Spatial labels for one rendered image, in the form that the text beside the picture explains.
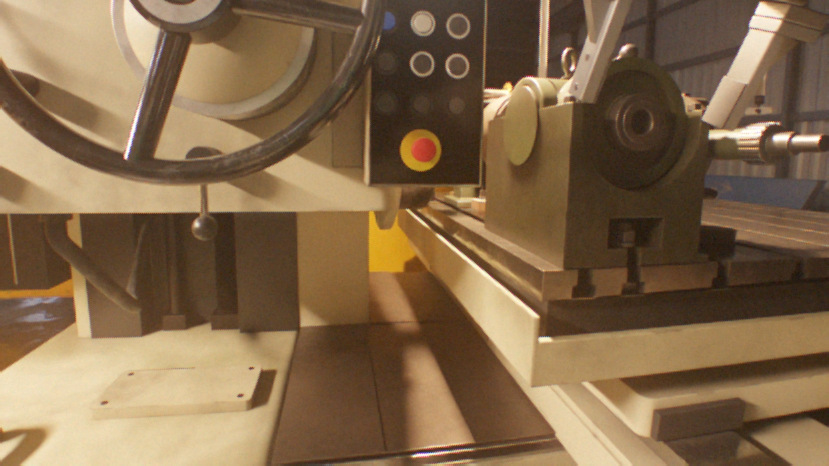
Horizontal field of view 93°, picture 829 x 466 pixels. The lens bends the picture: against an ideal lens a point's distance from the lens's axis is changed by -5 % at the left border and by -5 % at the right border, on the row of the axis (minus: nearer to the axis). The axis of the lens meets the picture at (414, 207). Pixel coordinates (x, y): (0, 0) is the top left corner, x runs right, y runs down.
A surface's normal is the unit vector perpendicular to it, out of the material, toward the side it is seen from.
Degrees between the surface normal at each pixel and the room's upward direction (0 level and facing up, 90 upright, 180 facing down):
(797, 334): 90
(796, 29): 113
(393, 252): 90
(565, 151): 90
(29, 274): 90
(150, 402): 0
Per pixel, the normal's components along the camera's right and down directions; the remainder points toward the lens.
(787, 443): 0.02, -0.99
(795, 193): -0.78, 0.07
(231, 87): 0.23, 0.59
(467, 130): 0.18, 0.12
